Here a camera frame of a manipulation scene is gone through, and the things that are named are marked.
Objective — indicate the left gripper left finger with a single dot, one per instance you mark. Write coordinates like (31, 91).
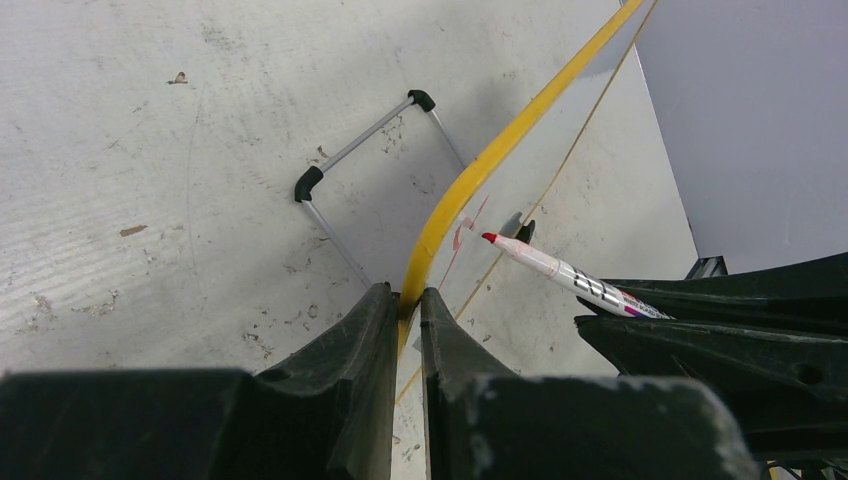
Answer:
(325, 412)

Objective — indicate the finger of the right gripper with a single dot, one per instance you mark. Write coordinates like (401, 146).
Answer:
(808, 297)
(786, 389)

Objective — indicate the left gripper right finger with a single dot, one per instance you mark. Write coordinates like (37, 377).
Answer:
(484, 421)

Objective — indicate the red whiteboard marker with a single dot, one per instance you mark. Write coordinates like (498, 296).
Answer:
(586, 287)

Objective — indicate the yellow framed whiteboard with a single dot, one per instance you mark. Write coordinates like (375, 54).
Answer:
(585, 164)

